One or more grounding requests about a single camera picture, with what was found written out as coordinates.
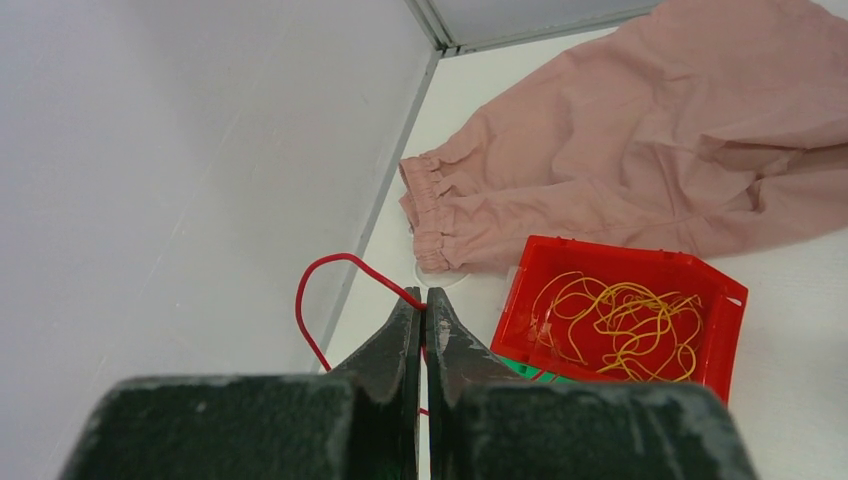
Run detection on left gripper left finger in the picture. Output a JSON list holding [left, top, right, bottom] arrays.
[[330, 298, 422, 479]]

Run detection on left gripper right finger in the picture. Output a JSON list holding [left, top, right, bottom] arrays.
[[424, 287, 529, 479]]

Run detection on red cable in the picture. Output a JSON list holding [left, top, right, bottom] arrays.
[[295, 252, 431, 417]]

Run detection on yellow cable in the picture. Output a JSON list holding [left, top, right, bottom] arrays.
[[528, 270, 705, 384]]

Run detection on green plastic bin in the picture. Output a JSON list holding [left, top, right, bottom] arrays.
[[499, 356, 571, 384]]

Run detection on red plastic bin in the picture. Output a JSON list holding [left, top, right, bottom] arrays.
[[490, 236, 748, 402]]

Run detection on pink cloth shorts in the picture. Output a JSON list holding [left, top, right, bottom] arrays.
[[399, 1, 847, 273]]

